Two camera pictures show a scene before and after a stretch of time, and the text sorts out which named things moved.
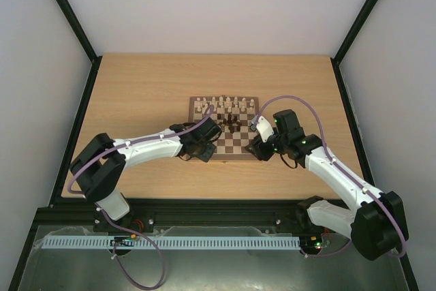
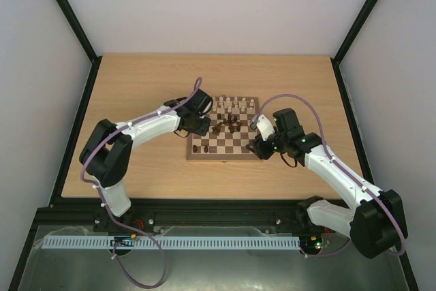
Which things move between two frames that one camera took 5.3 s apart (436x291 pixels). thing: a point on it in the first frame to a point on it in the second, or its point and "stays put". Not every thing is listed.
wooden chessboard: x=234 y=114 stays put
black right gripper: x=257 y=148 stays put
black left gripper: x=207 y=155 to x=203 y=130
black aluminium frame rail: x=229 y=215 stays put
